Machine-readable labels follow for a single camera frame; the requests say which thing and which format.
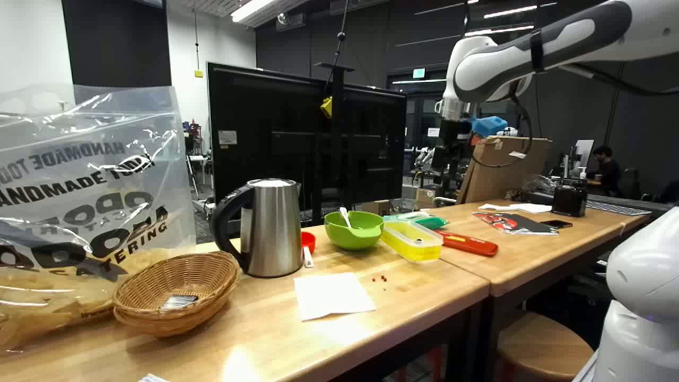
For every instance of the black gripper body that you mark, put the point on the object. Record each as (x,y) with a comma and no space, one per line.
(456,145)

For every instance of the white paper napkin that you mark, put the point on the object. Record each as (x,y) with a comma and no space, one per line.
(329,294)

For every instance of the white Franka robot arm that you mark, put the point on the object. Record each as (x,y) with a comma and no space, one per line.
(496,66)

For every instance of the brown cardboard box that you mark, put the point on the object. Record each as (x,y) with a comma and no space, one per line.
(501,172)

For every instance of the green wipes package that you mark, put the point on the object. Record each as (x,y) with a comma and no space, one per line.
(431,222)

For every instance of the white paper sheet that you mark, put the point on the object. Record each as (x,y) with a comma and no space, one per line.
(520,208)

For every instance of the red and black magazine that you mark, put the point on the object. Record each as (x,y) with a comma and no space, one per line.
(516,224)

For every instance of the orange flat case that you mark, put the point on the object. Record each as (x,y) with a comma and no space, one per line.
(469,244)

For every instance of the yellow transparent plastic container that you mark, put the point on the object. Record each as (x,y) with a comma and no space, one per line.
(413,242)

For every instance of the black monitor stand pole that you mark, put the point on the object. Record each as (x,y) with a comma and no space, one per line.
(338,141)

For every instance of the small black box device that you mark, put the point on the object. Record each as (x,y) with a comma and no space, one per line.
(569,201)

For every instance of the white plastic spoon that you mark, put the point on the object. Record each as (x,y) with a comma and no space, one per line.
(346,217)

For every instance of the yellow triangular tag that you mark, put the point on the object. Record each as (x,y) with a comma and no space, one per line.
(328,108)

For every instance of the green plastic bowl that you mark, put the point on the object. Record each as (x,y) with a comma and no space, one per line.
(353,234)

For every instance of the seated person in background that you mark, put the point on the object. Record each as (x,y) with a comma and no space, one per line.
(606,170)

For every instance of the large black monitor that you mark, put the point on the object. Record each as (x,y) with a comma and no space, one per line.
(276,141)

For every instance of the stainless steel electric kettle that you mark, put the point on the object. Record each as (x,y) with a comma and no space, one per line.
(273,234)

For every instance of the round wooden stool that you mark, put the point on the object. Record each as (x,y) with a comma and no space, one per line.
(543,347)

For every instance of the ceiling light strip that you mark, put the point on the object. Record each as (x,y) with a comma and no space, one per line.
(251,9)

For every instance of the woven wicker basket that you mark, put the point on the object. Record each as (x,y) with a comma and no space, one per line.
(178,284)

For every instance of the small silver packet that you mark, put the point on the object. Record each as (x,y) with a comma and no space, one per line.
(180,303)

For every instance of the clear printed plastic bag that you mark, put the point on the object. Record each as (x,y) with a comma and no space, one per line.
(72,178)

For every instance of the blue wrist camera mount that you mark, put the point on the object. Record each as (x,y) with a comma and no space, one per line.
(489,127)

